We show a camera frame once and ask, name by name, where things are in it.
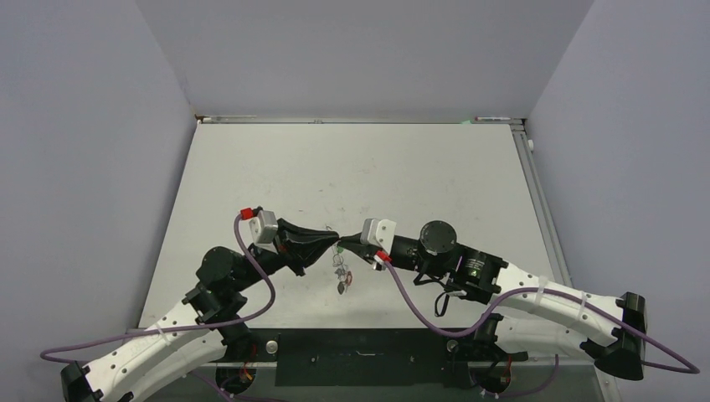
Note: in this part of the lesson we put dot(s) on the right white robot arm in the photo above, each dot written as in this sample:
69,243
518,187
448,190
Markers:
606,330

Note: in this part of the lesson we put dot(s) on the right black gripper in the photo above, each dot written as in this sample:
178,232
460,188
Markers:
363,249

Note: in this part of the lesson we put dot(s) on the marker pen on rail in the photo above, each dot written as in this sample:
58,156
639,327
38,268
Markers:
492,119

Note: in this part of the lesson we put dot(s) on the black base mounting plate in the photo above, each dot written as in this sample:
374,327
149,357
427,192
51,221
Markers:
361,357

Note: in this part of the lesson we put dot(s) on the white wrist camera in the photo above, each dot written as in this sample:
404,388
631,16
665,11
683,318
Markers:
262,223
379,233

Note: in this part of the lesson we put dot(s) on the aluminium frame rail back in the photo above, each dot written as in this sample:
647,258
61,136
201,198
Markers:
341,120

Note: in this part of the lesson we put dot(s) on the aluminium frame rail right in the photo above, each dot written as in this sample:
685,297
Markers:
524,146

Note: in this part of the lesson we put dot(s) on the aluminium frame rail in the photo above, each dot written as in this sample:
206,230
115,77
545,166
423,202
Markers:
341,120
524,146

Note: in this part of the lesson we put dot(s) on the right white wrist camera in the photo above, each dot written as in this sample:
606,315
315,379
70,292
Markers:
379,233

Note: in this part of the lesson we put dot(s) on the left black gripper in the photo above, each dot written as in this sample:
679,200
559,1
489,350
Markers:
298,246

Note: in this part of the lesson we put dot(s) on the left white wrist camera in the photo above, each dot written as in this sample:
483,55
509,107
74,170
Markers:
262,223

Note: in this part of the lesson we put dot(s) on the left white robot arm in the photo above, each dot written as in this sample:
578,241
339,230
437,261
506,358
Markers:
203,325

